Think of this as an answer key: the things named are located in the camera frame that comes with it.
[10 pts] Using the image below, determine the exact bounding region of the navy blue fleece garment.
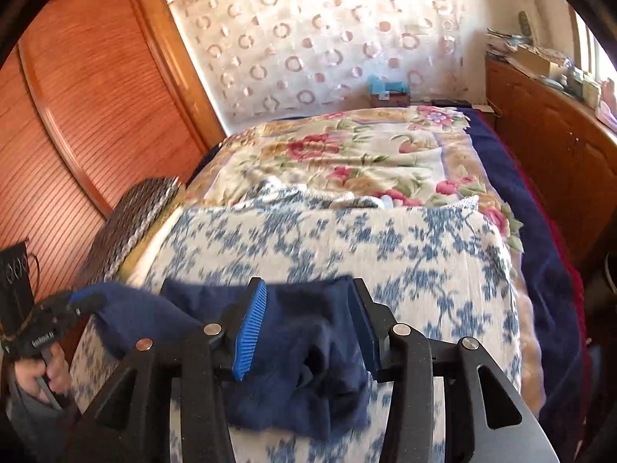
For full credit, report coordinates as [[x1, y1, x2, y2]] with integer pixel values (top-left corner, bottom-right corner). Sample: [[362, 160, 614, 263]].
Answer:
[[70, 276, 370, 442]]

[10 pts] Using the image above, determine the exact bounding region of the grey sleeve forearm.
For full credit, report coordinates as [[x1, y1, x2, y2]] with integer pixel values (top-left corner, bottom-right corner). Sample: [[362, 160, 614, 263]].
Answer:
[[8, 377, 81, 462]]

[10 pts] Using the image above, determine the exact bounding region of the person's left hand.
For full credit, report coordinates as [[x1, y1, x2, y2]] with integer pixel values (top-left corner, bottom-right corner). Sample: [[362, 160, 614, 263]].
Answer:
[[13, 343, 72, 404]]

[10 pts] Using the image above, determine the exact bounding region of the dark blue blanket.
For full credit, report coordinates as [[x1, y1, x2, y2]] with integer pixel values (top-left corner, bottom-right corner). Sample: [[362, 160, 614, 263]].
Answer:
[[460, 108, 590, 462]]

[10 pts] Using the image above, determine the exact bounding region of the dark circle-patterned folded cloth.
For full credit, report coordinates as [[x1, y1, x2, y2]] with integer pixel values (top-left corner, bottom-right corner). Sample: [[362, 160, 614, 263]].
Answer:
[[72, 177, 183, 289]]

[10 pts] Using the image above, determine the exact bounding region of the blue floral white bedspread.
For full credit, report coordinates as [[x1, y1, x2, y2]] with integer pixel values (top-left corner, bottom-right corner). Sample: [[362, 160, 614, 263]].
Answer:
[[67, 174, 524, 463]]

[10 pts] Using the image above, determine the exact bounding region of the olive patterned folded cloth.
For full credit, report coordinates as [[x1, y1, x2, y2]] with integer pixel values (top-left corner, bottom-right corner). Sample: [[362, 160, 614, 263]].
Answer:
[[116, 185, 186, 282]]

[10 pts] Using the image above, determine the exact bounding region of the wooden slatted wardrobe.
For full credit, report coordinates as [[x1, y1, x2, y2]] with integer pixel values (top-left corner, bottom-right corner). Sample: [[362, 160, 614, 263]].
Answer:
[[1, 0, 224, 299]]

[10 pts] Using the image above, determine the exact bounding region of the red floral cream quilt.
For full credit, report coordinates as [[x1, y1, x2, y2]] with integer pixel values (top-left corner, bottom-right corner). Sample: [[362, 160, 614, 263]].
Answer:
[[187, 106, 546, 412]]

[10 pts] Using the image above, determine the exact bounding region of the wooden side cabinet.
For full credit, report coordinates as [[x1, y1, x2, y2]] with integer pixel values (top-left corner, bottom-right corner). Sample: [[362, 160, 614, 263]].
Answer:
[[485, 59, 616, 272]]

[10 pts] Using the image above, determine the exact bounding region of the clutter on cabinet top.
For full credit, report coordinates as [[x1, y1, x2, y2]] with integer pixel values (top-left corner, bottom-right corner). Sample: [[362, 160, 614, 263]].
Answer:
[[486, 28, 616, 131]]

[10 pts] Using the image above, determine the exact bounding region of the light blue box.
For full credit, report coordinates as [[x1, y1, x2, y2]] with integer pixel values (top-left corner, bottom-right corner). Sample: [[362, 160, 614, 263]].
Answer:
[[367, 75, 410, 100]]

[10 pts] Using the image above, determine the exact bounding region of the white circle-patterned curtain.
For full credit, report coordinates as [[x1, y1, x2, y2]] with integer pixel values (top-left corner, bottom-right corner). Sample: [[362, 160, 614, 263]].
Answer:
[[170, 0, 484, 133]]

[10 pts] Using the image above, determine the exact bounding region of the black camera box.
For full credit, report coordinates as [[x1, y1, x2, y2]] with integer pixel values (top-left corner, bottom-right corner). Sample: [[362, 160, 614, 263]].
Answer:
[[0, 237, 40, 336]]

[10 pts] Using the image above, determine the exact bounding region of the window with wooden frame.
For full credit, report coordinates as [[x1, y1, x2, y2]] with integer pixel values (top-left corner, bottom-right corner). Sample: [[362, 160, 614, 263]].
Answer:
[[569, 6, 616, 84]]

